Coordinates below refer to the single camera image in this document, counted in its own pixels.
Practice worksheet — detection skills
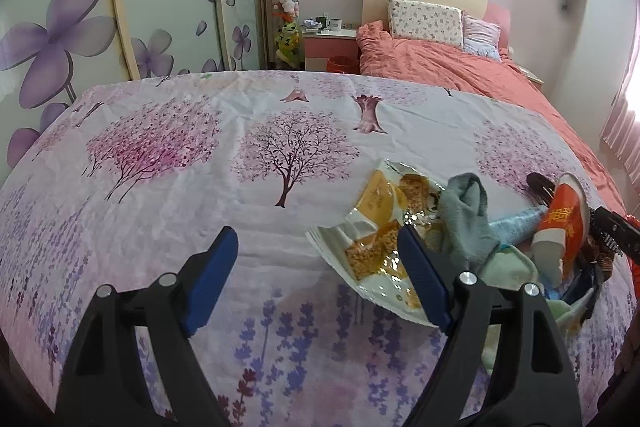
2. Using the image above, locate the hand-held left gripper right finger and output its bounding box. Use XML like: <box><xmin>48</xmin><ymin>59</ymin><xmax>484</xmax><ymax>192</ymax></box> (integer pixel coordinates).
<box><xmin>397</xmin><ymin>224</ymin><xmax>583</xmax><ymax>427</ymax></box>

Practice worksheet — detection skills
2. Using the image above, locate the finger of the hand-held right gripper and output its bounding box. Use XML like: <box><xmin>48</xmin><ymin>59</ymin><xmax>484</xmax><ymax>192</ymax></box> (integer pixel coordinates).
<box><xmin>594</xmin><ymin>205</ymin><xmax>640</xmax><ymax>259</ymax></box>

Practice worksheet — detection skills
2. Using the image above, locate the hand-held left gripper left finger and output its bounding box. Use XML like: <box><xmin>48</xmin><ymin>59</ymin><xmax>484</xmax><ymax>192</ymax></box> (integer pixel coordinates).
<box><xmin>55</xmin><ymin>226</ymin><xmax>241</xmax><ymax>427</ymax></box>

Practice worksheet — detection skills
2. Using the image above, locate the yellow silver snack packet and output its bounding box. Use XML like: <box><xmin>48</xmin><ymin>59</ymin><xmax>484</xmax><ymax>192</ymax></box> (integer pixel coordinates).
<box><xmin>305</xmin><ymin>159</ymin><xmax>456</xmax><ymax>325</ymax></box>

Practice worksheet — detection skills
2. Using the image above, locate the floral printed tablecloth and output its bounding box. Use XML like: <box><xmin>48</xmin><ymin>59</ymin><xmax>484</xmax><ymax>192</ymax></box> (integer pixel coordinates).
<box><xmin>0</xmin><ymin>69</ymin><xmax>636</xmax><ymax>427</ymax></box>

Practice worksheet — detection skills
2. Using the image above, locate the grey green sock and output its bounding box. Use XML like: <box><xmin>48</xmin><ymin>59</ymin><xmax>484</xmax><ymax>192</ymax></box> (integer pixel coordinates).
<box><xmin>434</xmin><ymin>173</ymin><xmax>501</xmax><ymax>268</ymax></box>

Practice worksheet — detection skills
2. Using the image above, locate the light green cloth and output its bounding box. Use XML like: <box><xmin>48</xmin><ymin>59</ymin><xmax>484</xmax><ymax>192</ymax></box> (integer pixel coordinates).
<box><xmin>480</xmin><ymin>244</ymin><xmax>541</xmax><ymax>289</ymax></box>

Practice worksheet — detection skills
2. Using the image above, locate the dark brown comb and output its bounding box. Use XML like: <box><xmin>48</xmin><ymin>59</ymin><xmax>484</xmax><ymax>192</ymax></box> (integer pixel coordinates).
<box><xmin>526</xmin><ymin>172</ymin><xmax>558</xmax><ymax>208</ymax></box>

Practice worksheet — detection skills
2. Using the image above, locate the teal cream tube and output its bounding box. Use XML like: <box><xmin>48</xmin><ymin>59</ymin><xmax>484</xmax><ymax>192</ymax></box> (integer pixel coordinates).
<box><xmin>487</xmin><ymin>205</ymin><xmax>551</xmax><ymax>244</ymax></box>

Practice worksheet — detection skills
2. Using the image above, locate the pink curtain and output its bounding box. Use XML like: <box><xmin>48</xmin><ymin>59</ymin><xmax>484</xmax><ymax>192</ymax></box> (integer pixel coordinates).
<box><xmin>600</xmin><ymin>32</ymin><xmax>640</xmax><ymax>168</ymax></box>

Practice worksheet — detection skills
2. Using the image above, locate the pink white nightstand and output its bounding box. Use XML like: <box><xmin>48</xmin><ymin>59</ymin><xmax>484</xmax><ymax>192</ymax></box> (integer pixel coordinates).
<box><xmin>302</xmin><ymin>28</ymin><xmax>361</xmax><ymax>75</ymax></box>
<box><xmin>515</xmin><ymin>64</ymin><xmax>545</xmax><ymax>90</ymax></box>

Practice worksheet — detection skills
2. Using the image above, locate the bed with coral duvet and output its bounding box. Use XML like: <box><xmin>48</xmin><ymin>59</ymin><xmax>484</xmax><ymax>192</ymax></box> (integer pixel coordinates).
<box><xmin>356</xmin><ymin>21</ymin><xmax>626</xmax><ymax>208</ymax></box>

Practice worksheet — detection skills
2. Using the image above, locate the red plastic bag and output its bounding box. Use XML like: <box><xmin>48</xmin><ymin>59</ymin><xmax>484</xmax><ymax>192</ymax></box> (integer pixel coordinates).
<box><xmin>326</xmin><ymin>56</ymin><xmax>358</xmax><ymax>75</ymax></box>

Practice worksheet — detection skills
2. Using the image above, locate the striped pink pillow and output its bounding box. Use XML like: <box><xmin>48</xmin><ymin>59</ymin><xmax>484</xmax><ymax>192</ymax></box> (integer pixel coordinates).
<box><xmin>462</xmin><ymin>14</ymin><xmax>503</xmax><ymax>60</ymax></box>

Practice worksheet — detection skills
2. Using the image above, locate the green plush toy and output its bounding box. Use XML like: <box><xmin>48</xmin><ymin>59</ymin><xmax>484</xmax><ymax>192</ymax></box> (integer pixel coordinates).
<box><xmin>277</xmin><ymin>23</ymin><xmax>302</xmax><ymax>62</ymax></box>

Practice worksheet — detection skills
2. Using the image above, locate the floral white pillow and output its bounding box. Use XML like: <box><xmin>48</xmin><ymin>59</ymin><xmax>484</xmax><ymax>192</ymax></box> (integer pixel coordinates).
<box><xmin>387</xmin><ymin>0</ymin><xmax>465</xmax><ymax>48</ymax></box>

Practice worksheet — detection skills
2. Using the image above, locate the wardrobe with flower doors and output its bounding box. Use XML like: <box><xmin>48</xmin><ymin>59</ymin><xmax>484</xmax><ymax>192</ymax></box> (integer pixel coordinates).
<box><xmin>0</xmin><ymin>0</ymin><xmax>265</xmax><ymax>172</ymax></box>

